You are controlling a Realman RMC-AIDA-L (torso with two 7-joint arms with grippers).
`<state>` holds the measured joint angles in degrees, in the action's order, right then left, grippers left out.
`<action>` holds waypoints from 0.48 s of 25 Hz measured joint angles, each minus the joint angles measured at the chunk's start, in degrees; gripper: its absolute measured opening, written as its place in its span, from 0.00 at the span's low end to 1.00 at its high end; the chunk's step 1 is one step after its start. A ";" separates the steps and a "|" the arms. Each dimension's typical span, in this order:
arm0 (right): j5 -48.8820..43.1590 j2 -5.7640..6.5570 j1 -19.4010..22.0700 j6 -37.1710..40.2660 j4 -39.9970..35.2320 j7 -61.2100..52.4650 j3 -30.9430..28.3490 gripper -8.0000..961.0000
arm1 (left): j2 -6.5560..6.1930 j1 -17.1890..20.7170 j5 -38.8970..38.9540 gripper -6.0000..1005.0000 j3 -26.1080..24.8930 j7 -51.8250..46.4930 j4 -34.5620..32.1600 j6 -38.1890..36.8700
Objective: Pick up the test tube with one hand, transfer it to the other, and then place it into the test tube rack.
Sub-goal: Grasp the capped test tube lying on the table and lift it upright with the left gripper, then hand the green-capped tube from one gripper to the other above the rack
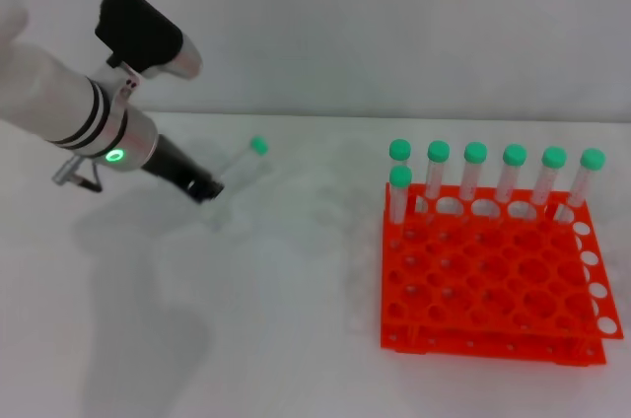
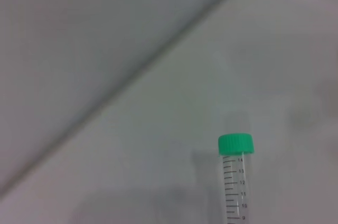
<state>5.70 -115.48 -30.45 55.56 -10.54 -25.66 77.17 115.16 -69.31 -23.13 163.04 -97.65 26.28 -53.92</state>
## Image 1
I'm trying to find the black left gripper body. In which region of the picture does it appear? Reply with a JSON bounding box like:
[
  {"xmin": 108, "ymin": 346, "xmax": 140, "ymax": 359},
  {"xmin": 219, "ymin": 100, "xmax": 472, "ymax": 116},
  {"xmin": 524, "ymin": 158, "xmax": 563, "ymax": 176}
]
[{"xmin": 141, "ymin": 134, "xmax": 226, "ymax": 205}]

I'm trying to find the orange plastic test tube rack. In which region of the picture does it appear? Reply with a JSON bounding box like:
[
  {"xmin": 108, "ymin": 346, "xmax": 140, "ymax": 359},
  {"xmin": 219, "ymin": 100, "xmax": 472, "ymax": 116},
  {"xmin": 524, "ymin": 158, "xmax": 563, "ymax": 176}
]
[{"xmin": 380, "ymin": 182, "xmax": 625, "ymax": 368}]

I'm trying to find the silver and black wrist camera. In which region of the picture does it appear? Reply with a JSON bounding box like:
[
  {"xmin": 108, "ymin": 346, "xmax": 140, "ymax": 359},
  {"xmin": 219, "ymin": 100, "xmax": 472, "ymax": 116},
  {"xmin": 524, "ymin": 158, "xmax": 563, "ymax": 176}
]
[{"xmin": 94, "ymin": 0, "xmax": 204, "ymax": 82}]

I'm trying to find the clear test tube green cap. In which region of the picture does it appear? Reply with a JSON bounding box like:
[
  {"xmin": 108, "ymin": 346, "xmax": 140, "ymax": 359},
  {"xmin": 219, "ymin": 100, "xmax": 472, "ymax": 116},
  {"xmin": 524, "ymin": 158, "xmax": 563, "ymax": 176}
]
[
  {"xmin": 529, "ymin": 146, "xmax": 568, "ymax": 220},
  {"xmin": 492, "ymin": 143, "xmax": 527, "ymax": 217},
  {"xmin": 214, "ymin": 135, "xmax": 270, "ymax": 222},
  {"xmin": 424, "ymin": 139, "xmax": 452, "ymax": 215},
  {"xmin": 460, "ymin": 141, "xmax": 489, "ymax": 203},
  {"xmin": 554, "ymin": 147, "xmax": 606, "ymax": 225},
  {"xmin": 387, "ymin": 165, "xmax": 414, "ymax": 249},
  {"xmin": 387, "ymin": 138, "xmax": 413, "ymax": 187}
]

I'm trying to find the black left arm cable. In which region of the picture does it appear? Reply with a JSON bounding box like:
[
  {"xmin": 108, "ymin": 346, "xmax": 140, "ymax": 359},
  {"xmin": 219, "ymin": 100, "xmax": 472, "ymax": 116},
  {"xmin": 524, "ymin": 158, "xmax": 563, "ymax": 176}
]
[{"xmin": 52, "ymin": 159, "xmax": 105, "ymax": 193}]

